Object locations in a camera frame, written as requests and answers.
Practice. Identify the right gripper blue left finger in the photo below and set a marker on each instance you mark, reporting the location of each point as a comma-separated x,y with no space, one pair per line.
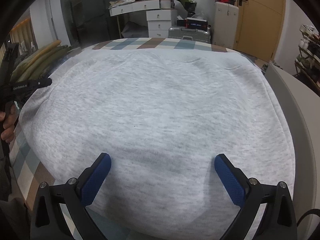
92,178

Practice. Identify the black refrigerator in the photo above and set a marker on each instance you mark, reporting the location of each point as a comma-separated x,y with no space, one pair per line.
94,22

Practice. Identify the light grey sweatshirt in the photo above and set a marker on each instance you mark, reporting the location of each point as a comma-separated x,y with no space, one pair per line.
160,129

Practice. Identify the white small cabinet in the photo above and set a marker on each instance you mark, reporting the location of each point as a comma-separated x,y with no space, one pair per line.
225,24

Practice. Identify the grey bed footboard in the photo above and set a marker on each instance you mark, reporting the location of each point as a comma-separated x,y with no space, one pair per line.
300,106

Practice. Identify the white dressing desk with drawers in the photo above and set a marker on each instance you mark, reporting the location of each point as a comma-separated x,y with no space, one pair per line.
161,15

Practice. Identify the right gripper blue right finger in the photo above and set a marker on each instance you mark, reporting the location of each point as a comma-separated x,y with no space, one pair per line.
233,180

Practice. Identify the person left hand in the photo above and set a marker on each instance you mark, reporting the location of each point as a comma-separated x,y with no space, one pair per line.
8,120

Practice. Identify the silver aluminium suitcase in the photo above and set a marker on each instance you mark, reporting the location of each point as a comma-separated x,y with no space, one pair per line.
190,34

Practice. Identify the wooden shoe rack with shoes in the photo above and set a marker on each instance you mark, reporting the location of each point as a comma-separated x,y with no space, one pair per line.
307,61

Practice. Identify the dark flower bouquet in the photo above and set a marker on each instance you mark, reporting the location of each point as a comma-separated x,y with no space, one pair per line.
189,6

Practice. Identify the wooden door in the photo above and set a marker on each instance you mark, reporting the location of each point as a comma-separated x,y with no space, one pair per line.
259,27

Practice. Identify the black box on suitcase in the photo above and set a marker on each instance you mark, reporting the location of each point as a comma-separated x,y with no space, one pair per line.
195,23

